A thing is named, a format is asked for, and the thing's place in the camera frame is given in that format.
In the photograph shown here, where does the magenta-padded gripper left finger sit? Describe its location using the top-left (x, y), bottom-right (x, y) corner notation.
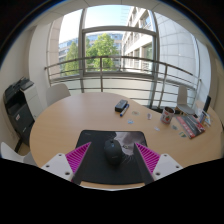
top-left (40, 142), bottom-right (93, 186)

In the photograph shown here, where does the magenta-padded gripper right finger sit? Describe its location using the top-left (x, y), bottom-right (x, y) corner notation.
top-left (132, 142), bottom-right (184, 186)

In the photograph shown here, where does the black computer mouse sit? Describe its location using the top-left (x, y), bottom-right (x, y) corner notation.
top-left (103, 138), bottom-right (124, 166)

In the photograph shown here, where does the black mouse pad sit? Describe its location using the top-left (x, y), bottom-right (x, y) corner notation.
top-left (71, 129), bottom-right (149, 186)

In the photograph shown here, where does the white chair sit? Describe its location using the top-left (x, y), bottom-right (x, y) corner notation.
top-left (176, 84), bottom-right (197, 116)
top-left (45, 82), bottom-right (72, 107)
top-left (0, 141), bottom-right (37, 167)

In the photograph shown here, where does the colourful magazine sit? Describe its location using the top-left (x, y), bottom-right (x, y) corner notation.
top-left (175, 113), bottom-right (207, 140)

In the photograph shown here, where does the blue marker pen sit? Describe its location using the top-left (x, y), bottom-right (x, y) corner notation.
top-left (119, 103), bottom-right (131, 118)

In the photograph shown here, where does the black office printer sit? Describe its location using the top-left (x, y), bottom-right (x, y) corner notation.
top-left (2, 76), bottom-right (43, 145)

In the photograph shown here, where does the black whiteboard eraser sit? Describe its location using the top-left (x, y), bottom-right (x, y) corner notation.
top-left (114, 98), bottom-right (129, 113)

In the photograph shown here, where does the black upright speaker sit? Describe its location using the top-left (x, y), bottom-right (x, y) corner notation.
top-left (202, 95), bottom-right (212, 114)

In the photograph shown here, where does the metal balcony railing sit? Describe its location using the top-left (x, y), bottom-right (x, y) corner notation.
top-left (43, 55), bottom-right (203, 108)

